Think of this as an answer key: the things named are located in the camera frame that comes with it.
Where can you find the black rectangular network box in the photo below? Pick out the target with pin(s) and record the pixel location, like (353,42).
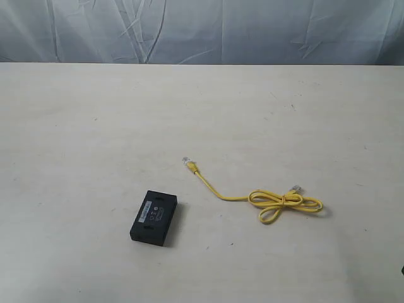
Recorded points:
(153,220)

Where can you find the grey backdrop cloth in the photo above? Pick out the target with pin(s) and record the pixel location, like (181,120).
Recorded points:
(203,32)

